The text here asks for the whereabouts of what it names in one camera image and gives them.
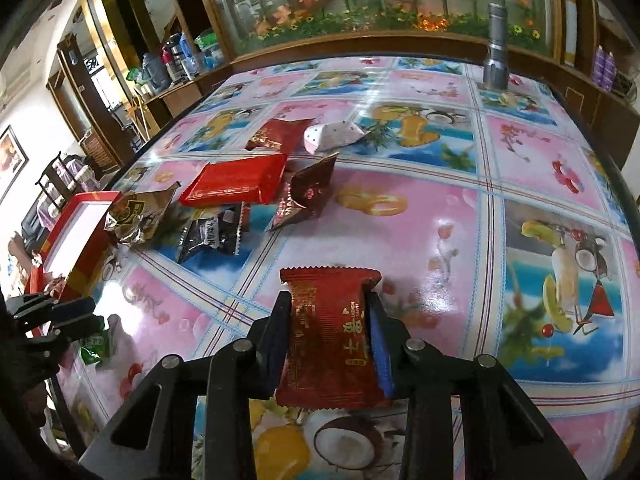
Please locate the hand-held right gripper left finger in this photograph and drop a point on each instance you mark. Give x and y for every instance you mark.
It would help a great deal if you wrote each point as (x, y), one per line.
(274, 347)

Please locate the maroon foil snack packet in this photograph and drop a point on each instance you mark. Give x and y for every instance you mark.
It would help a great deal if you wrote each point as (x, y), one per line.
(306, 195)

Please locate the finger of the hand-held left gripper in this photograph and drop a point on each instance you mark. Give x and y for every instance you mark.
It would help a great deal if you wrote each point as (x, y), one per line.
(75, 314)
(47, 350)

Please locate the blue plastic bottle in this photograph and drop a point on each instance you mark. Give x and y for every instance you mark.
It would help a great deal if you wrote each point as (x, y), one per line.
(188, 57)

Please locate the blue water jug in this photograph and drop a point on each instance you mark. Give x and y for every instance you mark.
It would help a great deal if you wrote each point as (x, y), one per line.
(154, 71)

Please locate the purple bottle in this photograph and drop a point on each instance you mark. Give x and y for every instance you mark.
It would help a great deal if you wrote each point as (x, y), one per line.
(598, 67)
(609, 71)

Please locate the black snack packet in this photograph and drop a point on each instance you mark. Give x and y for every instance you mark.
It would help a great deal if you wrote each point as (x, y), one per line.
(210, 237)

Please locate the framed wall picture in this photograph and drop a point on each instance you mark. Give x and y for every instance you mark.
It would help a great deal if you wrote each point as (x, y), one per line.
(11, 160)

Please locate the large red snack packet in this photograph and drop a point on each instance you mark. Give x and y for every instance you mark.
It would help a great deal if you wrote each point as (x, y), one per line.
(235, 184)

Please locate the dark wooden chair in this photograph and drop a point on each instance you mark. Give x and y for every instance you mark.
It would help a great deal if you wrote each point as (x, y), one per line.
(52, 180)

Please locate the green plastic bag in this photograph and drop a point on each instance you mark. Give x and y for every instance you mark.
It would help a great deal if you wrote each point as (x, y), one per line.
(207, 40)

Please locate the dark thermos flask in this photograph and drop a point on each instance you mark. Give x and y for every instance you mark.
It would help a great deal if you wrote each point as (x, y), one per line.
(173, 59)

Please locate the red cardboard box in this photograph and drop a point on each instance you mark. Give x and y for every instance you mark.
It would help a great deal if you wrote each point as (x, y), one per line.
(75, 230)

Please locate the white dotted snack packet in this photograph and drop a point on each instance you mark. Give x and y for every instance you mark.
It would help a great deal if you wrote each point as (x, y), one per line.
(332, 135)

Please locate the gold brown snack packet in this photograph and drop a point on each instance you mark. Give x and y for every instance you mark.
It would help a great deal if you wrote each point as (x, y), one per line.
(140, 215)

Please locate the grey metal flashlight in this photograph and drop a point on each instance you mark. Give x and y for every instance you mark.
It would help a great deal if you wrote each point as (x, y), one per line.
(495, 55)

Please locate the fruit print tablecloth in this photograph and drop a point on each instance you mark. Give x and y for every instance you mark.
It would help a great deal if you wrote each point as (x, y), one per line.
(430, 220)

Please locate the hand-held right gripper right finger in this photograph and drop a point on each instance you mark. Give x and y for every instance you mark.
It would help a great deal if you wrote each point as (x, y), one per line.
(381, 355)

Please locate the green snack packet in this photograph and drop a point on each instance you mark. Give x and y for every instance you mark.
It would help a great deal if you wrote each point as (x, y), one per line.
(97, 350)

